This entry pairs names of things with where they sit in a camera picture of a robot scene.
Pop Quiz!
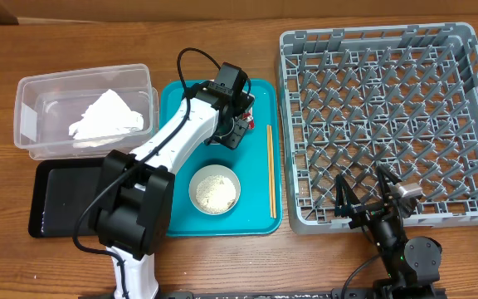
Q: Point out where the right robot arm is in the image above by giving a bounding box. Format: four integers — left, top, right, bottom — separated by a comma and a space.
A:
334, 166, 446, 298

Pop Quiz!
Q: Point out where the wooden chopstick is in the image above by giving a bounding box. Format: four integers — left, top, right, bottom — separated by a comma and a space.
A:
266, 125, 276, 219
266, 125, 275, 218

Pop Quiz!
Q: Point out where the teal serving tray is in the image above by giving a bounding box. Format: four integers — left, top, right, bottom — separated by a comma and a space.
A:
167, 79, 283, 238

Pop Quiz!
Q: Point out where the white napkin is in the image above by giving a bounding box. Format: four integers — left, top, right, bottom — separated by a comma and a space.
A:
68, 89, 144, 140

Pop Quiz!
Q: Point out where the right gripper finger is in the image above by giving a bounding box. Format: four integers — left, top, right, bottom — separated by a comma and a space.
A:
376, 165, 401, 203
335, 174, 360, 208

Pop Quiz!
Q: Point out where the black plastic tray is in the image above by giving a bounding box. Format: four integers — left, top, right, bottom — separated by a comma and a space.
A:
28, 158, 103, 238

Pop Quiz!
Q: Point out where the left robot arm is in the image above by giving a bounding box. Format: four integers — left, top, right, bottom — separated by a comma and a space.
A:
86, 81, 255, 298

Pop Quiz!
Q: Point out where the white rice pile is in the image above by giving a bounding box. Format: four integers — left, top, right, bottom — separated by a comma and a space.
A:
196, 175, 237, 214

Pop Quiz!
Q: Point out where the grey bowl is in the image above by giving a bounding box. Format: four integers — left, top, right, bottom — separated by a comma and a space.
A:
188, 164, 241, 215

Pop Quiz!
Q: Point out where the clear plastic bin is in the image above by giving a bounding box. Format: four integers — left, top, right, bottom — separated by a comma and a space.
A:
13, 64, 159, 160

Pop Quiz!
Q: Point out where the grey dishwasher rack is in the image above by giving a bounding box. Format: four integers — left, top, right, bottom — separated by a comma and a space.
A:
278, 22, 478, 234

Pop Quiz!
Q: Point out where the cardboard box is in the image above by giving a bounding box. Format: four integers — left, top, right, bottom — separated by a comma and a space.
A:
0, 0, 478, 25

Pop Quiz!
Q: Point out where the red snack wrapper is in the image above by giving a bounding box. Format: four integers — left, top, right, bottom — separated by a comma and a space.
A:
241, 112, 255, 130

